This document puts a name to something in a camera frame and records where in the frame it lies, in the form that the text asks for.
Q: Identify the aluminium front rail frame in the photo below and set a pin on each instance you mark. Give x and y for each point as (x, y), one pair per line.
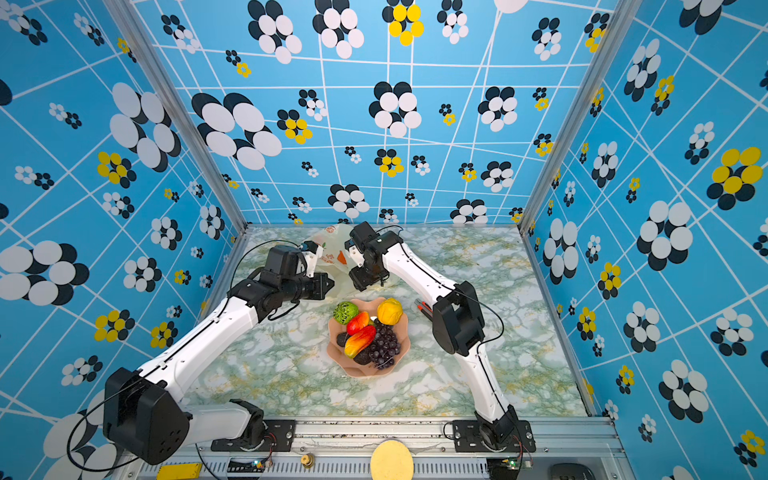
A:
(343, 446)

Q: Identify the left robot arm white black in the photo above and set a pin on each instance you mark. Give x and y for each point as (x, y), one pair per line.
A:
(143, 411)

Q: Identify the yellow lemon fruit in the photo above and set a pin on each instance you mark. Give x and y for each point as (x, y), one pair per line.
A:
(389, 312)

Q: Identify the green kiwi fruit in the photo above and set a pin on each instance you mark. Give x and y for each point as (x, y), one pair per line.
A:
(345, 311)

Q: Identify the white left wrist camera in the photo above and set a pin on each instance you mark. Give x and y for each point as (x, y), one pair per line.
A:
(312, 253)

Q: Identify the small brass knob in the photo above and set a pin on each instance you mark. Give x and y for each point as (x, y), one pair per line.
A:
(307, 461)

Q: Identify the red yellow mango fruit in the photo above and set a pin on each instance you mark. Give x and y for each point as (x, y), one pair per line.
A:
(359, 341)

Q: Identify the pink scalloped fruit plate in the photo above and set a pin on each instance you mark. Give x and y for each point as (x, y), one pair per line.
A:
(361, 366)

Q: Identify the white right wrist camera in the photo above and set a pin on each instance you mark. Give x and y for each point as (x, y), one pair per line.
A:
(354, 253)

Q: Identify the yellow box on rail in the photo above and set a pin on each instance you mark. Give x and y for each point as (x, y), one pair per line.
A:
(185, 471)

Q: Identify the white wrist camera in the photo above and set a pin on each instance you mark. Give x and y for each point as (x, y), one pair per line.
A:
(312, 253)
(354, 253)

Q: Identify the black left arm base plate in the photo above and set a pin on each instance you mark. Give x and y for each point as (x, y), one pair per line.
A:
(272, 436)

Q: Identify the red black utility knife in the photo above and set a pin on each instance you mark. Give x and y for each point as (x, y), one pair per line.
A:
(425, 310)

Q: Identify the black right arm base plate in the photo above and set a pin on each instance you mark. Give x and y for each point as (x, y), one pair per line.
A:
(475, 436)

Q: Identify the translucent yellowish plastic bag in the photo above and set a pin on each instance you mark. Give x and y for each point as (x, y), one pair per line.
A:
(335, 259)

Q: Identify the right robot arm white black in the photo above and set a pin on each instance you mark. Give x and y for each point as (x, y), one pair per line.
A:
(456, 317)

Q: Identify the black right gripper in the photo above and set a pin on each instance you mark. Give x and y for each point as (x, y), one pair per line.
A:
(359, 280)

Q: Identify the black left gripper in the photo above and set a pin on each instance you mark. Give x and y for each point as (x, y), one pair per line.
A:
(321, 289)

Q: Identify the dark purple grape bunch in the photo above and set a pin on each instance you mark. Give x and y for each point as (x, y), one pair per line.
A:
(384, 348)

